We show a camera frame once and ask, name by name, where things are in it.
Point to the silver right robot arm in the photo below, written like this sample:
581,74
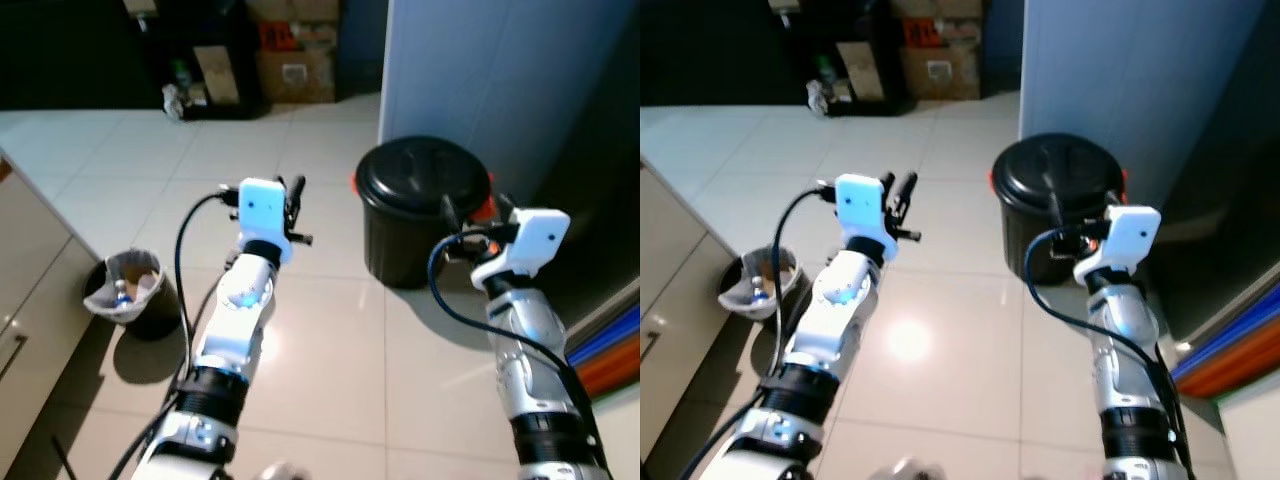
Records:
530,340
1125,330

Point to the white crumpled bag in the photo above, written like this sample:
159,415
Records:
819,98
176,102

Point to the cream kitchen cabinet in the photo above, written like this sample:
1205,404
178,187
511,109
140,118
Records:
665,280
25,260

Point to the black lidded bin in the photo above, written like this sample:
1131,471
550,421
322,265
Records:
1040,170
410,190

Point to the brown cardboard box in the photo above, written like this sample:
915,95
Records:
295,78
940,73

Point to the small lined waste basket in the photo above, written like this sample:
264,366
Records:
125,290
755,285

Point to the black shelf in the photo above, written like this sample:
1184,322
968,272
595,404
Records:
870,22
225,25

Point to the cardboard box red print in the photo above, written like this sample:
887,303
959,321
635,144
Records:
300,35
945,32

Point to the blue orange plastic stack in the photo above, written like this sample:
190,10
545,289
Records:
1230,355
610,350

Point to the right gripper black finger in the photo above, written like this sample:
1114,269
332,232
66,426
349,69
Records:
1055,212
1114,204
453,217
506,210

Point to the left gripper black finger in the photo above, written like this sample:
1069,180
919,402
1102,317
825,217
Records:
297,197
286,190
886,190
907,197

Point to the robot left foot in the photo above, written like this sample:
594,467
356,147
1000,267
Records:
282,472
900,470

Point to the tall grey cabinet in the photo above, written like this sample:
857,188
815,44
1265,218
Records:
1120,70
470,70

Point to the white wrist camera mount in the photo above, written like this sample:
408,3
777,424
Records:
262,210
1130,240
860,205
535,240

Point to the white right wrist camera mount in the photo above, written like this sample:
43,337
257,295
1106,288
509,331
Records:
535,240
1130,240

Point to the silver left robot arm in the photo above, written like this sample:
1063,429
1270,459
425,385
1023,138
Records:
235,320
835,310

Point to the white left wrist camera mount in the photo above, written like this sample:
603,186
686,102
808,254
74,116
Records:
860,205
262,210

